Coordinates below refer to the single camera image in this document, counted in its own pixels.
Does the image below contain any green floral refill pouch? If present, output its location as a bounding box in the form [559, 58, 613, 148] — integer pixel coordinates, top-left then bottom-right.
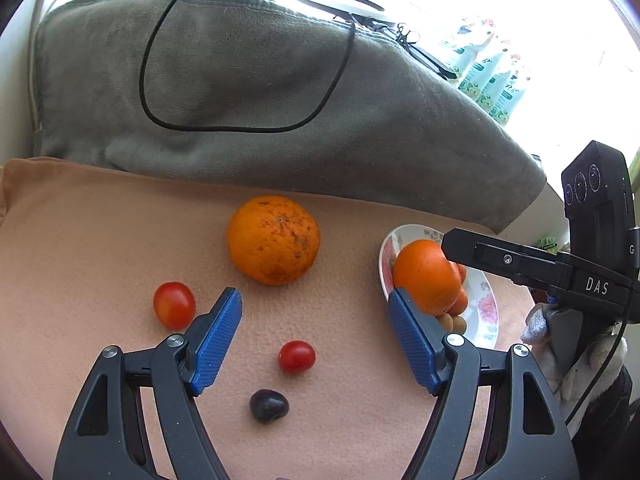
[475, 60, 523, 114]
[440, 17, 493, 80]
[457, 40, 511, 97]
[490, 77, 532, 127]

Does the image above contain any grey towel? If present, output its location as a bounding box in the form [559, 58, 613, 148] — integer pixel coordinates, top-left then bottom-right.
[32, 0, 548, 235]

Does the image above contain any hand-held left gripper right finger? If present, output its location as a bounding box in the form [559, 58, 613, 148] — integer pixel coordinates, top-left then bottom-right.
[387, 287, 583, 480]

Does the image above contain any thick white power cable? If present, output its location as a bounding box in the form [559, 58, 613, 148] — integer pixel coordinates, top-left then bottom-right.
[29, 0, 117, 133]

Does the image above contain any smooth orange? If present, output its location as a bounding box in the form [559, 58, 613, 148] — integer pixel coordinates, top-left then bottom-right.
[393, 239, 463, 317]

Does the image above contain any person's right forearm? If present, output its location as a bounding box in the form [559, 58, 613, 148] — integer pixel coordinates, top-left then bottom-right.
[570, 365, 639, 466]

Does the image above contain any large red cherry tomato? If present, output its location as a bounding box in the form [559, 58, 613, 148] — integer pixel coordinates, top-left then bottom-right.
[153, 281, 197, 331]

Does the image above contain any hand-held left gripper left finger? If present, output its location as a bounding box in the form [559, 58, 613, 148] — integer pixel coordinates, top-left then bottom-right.
[52, 287, 244, 480]

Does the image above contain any small tangerine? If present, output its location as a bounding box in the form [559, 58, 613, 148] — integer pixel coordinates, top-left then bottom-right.
[447, 287, 470, 317]

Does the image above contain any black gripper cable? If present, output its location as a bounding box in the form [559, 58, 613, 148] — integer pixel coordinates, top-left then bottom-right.
[564, 320, 632, 423]

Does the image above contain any white ring light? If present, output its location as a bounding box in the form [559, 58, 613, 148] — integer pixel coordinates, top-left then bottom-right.
[294, 0, 387, 17]

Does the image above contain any white floral plate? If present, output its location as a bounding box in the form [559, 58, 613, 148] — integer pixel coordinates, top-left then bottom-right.
[379, 224, 501, 351]

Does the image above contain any small red cherry tomato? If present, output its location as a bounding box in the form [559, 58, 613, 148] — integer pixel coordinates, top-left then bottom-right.
[278, 340, 317, 374]

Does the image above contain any peach blanket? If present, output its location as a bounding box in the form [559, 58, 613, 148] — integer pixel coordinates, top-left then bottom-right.
[0, 156, 551, 480]

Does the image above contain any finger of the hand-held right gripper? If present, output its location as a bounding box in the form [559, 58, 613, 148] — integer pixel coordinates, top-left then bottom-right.
[441, 227, 572, 292]

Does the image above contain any black tripod stand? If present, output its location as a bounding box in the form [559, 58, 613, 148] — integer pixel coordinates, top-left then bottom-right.
[357, 16, 458, 82]

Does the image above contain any speckled orange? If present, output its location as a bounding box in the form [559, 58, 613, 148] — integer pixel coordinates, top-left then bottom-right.
[227, 195, 321, 287]

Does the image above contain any dark purple grape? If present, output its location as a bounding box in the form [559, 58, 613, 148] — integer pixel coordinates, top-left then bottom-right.
[249, 389, 290, 424]

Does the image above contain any person's right hand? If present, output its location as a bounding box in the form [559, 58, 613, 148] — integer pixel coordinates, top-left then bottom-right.
[520, 305, 630, 413]

